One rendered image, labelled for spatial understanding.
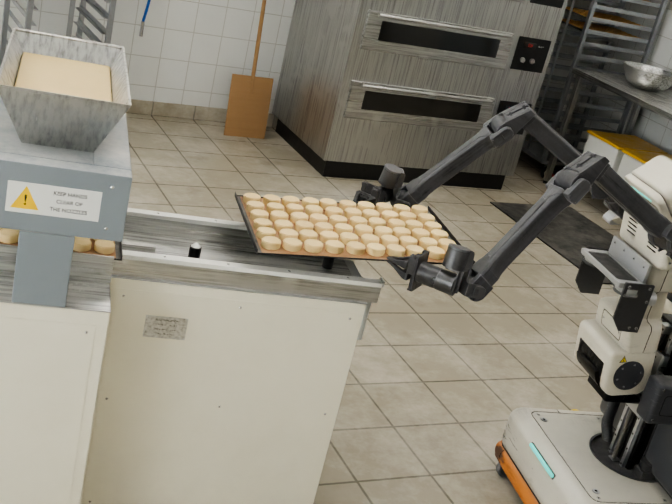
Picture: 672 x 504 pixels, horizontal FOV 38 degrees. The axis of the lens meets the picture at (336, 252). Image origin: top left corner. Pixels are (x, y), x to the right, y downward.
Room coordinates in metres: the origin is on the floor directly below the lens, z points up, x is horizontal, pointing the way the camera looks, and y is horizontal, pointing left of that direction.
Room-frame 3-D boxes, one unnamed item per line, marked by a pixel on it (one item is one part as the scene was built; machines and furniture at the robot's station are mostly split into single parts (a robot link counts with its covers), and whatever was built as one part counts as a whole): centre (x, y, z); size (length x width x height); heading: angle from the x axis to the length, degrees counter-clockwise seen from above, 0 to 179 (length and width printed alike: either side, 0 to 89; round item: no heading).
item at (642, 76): (7.08, -1.84, 0.95); 0.39 x 0.39 x 0.14
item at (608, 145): (7.09, -1.85, 0.36); 0.46 x 0.38 x 0.26; 118
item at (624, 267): (2.88, -0.87, 0.93); 0.28 x 0.16 x 0.22; 19
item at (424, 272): (2.38, -0.24, 0.99); 0.07 x 0.07 x 0.10; 64
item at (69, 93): (2.34, 0.75, 1.25); 0.56 x 0.29 x 0.14; 18
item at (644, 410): (2.86, -1.01, 0.61); 0.28 x 0.27 x 0.25; 19
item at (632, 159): (6.74, -2.05, 0.36); 0.46 x 0.38 x 0.26; 120
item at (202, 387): (2.50, 0.27, 0.45); 0.70 x 0.34 x 0.90; 108
